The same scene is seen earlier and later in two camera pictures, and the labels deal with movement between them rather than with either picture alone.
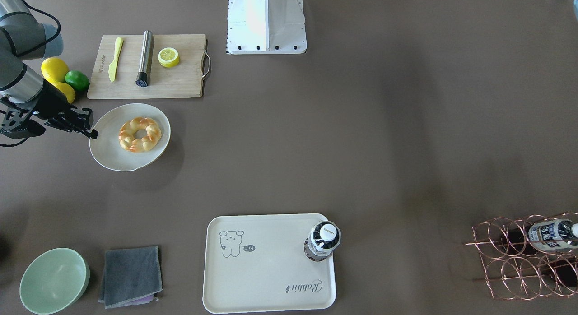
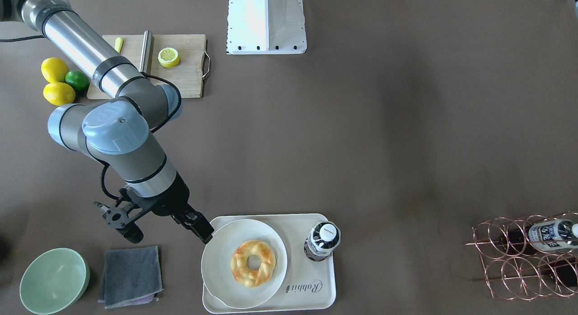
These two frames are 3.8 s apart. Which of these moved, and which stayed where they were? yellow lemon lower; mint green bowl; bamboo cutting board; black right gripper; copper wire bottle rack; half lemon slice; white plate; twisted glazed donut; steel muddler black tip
Moved: twisted glazed donut; black right gripper; white plate
Stayed: steel muddler black tip; bamboo cutting board; half lemon slice; copper wire bottle rack; mint green bowl; yellow lemon lower
